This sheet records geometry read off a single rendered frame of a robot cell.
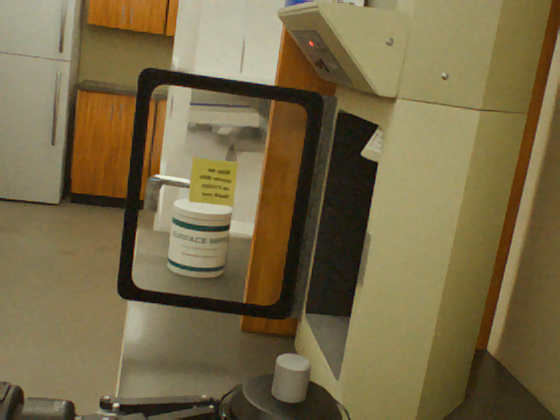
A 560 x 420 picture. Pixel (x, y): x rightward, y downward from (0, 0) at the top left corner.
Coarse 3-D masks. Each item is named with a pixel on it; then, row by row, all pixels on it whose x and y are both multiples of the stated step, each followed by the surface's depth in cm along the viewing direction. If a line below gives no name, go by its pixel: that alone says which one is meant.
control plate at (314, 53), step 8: (296, 32) 107; (304, 32) 101; (312, 32) 96; (304, 40) 106; (312, 40) 100; (320, 40) 95; (304, 48) 111; (312, 48) 104; (320, 48) 99; (312, 56) 109; (320, 56) 103; (328, 56) 97; (328, 64) 102; (336, 64) 96; (320, 72) 113; (336, 72) 100; (344, 80) 99
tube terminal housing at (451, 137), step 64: (384, 0) 96; (448, 0) 85; (512, 0) 89; (448, 64) 87; (512, 64) 94; (384, 128) 91; (448, 128) 89; (512, 128) 101; (384, 192) 90; (448, 192) 91; (384, 256) 92; (448, 256) 93; (384, 320) 94; (448, 320) 99; (320, 384) 108; (384, 384) 97; (448, 384) 107
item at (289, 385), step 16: (288, 368) 56; (304, 368) 56; (256, 384) 58; (272, 384) 59; (288, 384) 56; (304, 384) 56; (240, 400) 56; (256, 400) 56; (272, 400) 56; (288, 400) 56; (304, 400) 57; (320, 400) 57; (240, 416) 55; (256, 416) 55; (272, 416) 54; (288, 416) 54; (304, 416) 54; (320, 416) 55; (336, 416) 57
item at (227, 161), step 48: (192, 96) 117; (240, 96) 117; (192, 144) 118; (240, 144) 119; (288, 144) 119; (144, 192) 120; (192, 192) 120; (240, 192) 120; (288, 192) 121; (144, 240) 122; (192, 240) 122; (240, 240) 122; (144, 288) 124; (192, 288) 124; (240, 288) 124
